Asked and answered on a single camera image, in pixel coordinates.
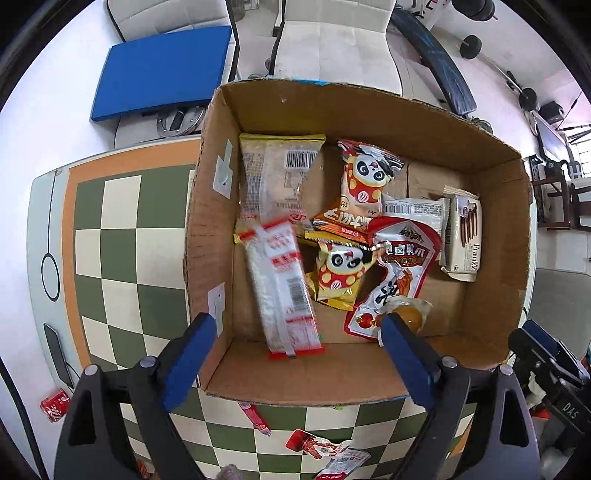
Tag red soda can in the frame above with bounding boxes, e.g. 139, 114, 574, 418
39, 388, 72, 423

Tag black sit-up bench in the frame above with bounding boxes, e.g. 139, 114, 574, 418
392, 7, 478, 116

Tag large red chicken feet packet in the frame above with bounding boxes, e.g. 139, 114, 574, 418
344, 215, 443, 342

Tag beige translucent snack packet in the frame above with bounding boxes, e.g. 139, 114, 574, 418
238, 133, 326, 245

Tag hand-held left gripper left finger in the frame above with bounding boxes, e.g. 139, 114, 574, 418
54, 312, 218, 480

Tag long floor barbell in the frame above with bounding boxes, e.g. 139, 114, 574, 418
459, 34, 541, 112

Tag red sausage stick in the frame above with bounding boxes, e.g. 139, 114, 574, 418
238, 401, 273, 437

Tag yellow panda snack packet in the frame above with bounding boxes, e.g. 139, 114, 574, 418
305, 240, 384, 311

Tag cardboard box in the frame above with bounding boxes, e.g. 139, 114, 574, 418
184, 78, 539, 408

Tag tall white padded chair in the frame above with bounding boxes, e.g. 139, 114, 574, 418
270, 0, 402, 95

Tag small red snack packet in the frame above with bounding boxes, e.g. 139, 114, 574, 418
285, 429, 352, 462

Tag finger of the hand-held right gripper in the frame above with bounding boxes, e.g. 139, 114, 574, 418
508, 327, 583, 393
524, 319, 585, 377

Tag grey white snack packet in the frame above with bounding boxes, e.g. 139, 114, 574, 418
381, 196, 451, 268

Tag white goose plush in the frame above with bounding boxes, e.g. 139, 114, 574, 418
526, 369, 552, 418

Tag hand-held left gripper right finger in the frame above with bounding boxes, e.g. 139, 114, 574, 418
379, 312, 541, 480

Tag white chocolate stick box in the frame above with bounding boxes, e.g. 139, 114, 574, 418
438, 185, 483, 282

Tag chair with blue cushion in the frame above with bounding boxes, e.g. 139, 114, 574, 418
105, 0, 241, 149

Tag clear packet with red label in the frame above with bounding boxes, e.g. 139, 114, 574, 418
316, 448, 370, 480

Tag racked barbell with black plates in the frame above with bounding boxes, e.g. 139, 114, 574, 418
452, 0, 498, 21

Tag checkered table mat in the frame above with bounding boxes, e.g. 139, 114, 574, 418
62, 138, 481, 480

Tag long white red-label packet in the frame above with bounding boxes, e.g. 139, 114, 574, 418
242, 219, 324, 361

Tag black speaker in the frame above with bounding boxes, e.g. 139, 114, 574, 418
540, 102, 566, 125

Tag black smartphone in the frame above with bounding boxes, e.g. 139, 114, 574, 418
43, 323, 75, 391

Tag orange panda snack packet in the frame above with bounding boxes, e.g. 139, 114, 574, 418
336, 138, 406, 217

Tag dark wooden chair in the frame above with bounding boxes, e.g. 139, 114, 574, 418
531, 159, 591, 232

